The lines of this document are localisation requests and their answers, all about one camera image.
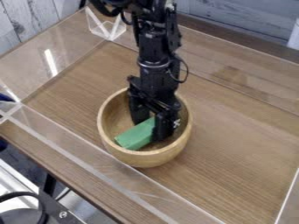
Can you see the clear acrylic back wall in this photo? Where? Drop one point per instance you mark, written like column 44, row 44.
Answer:
column 258, row 68

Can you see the clear acrylic corner bracket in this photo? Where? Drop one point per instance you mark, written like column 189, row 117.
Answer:
column 109, row 30

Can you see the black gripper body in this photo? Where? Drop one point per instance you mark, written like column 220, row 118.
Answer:
column 156, row 84

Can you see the brown wooden bowl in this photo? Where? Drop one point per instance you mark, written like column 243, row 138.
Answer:
column 113, row 122

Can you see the clear acrylic front wall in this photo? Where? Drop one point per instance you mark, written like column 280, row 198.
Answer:
column 109, row 184

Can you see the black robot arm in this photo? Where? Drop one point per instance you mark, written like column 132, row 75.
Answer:
column 152, row 18

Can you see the clear acrylic wall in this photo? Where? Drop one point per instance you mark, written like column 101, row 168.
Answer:
column 45, row 55
column 258, row 68
column 109, row 184

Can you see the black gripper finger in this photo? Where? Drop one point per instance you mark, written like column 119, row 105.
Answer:
column 165, row 123
column 137, row 108

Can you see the blue object at edge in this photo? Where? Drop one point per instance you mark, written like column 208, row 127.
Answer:
column 5, row 98

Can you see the metal bracket with screw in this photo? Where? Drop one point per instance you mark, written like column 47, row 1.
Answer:
column 59, row 214

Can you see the black table leg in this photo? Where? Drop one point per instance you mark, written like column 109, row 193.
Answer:
column 49, row 185

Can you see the clear acrylic left wall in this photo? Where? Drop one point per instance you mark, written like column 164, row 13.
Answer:
column 45, row 55

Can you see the green rectangular block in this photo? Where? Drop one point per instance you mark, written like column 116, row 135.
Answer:
column 136, row 137

